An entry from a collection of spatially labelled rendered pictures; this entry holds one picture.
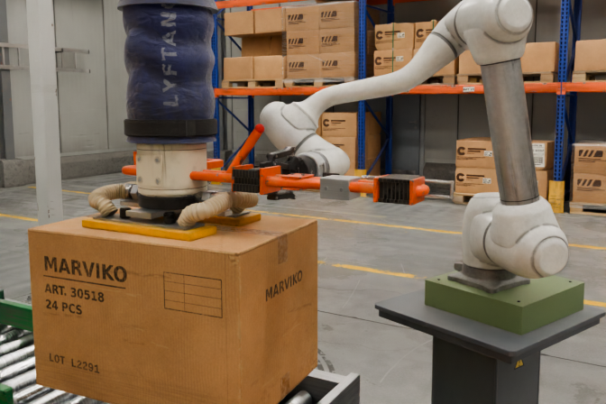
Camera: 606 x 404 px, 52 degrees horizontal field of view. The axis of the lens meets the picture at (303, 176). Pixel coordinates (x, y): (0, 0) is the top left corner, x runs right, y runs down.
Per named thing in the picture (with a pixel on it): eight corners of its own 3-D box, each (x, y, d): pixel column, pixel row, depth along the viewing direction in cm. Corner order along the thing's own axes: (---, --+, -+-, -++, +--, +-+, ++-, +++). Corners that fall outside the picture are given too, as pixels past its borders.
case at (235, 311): (35, 384, 157) (26, 228, 152) (140, 332, 193) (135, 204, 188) (242, 438, 132) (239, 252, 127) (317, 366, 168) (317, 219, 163)
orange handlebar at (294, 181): (87, 175, 167) (87, 161, 166) (164, 165, 193) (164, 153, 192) (423, 202, 122) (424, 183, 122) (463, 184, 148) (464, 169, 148)
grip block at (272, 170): (229, 192, 142) (228, 167, 142) (252, 188, 151) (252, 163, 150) (260, 195, 138) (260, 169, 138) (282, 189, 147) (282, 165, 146)
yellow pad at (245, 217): (136, 215, 170) (135, 197, 169) (161, 209, 179) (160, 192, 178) (239, 227, 154) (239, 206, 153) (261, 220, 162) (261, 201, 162)
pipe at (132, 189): (87, 211, 155) (86, 188, 154) (156, 197, 176) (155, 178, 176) (195, 224, 138) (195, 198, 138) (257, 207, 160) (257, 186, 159)
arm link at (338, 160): (316, 196, 167) (283, 163, 171) (342, 188, 180) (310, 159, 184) (339, 165, 163) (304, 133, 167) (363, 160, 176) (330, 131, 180)
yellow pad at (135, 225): (80, 227, 153) (79, 206, 153) (111, 220, 162) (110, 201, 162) (189, 242, 137) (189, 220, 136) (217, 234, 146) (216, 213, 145)
